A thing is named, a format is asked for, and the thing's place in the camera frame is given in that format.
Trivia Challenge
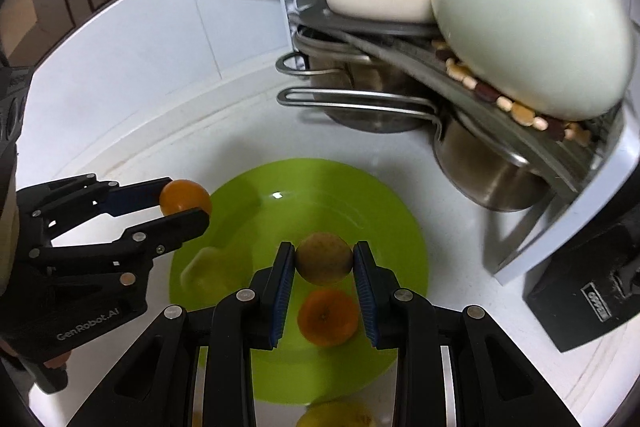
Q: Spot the large orange tangerine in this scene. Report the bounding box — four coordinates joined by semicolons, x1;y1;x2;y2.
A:
297;289;359;348

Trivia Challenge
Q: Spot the yellow-green guava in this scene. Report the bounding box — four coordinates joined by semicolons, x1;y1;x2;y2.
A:
295;399;376;427

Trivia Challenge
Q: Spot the steel saucepan with long handle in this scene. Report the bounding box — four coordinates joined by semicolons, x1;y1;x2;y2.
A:
277;88;551;212

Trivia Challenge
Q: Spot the white pot rack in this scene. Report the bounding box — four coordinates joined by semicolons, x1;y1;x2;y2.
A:
279;0;640;290

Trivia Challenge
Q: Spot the person's left hand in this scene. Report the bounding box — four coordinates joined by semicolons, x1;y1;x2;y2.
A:
0;338;73;373

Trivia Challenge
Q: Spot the steel pot with loop handle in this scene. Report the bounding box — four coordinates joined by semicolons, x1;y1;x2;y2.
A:
275;32;436;134

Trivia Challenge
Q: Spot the black box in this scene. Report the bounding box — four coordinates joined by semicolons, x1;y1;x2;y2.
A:
522;207;640;353

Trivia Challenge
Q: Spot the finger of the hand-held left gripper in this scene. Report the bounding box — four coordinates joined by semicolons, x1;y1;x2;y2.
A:
17;173;173;233
30;207;211;289

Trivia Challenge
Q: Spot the white round ceramic pot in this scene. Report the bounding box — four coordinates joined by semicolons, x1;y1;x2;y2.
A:
430;0;636;122

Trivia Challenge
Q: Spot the wooden bead trivet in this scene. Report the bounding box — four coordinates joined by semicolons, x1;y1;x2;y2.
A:
432;39;596;142

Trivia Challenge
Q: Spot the brown kiwi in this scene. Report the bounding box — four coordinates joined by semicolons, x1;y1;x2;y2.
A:
294;233;353;286

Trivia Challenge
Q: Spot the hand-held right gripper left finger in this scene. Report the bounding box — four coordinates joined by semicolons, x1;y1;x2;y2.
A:
50;242;297;427

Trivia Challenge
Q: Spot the small orange tangerine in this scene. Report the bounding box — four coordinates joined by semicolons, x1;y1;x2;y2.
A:
159;178;213;219

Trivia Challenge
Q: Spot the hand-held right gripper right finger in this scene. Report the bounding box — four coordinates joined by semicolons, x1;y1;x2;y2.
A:
352;242;593;427

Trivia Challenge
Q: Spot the pale green fruit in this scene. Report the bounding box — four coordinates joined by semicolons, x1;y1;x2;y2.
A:
179;246;236;295

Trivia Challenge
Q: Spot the green plate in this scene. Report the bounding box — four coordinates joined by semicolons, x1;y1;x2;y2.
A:
169;158;430;405

